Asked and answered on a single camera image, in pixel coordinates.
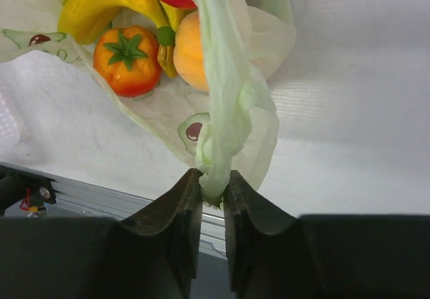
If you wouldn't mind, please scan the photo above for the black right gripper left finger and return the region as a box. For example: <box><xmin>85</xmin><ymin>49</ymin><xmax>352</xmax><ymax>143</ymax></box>
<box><xmin>1</xmin><ymin>169</ymin><xmax>202</xmax><ymax>298</ymax></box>

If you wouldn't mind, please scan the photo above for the yellow banana bunch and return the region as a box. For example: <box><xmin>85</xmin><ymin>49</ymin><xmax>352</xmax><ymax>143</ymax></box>
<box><xmin>57</xmin><ymin>0</ymin><xmax>191</xmax><ymax>78</ymax></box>

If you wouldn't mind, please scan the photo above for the white plastic basket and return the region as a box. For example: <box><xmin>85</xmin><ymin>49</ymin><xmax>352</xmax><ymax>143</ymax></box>
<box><xmin>0</xmin><ymin>81</ymin><xmax>21</xmax><ymax>155</ymax></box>

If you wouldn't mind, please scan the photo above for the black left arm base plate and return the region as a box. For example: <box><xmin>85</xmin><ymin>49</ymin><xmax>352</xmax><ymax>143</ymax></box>
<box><xmin>1</xmin><ymin>165</ymin><xmax>56</xmax><ymax>217</ymax></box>

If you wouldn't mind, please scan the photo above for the light green plastic bag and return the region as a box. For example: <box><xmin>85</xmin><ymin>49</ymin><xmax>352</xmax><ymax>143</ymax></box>
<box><xmin>1</xmin><ymin>0</ymin><xmax>296</xmax><ymax>206</ymax></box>

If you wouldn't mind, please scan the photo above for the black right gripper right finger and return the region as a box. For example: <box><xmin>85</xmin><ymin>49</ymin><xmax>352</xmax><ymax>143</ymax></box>
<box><xmin>224</xmin><ymin>171</ymin><xmax>429</xmax><ymax>298</ymax></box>

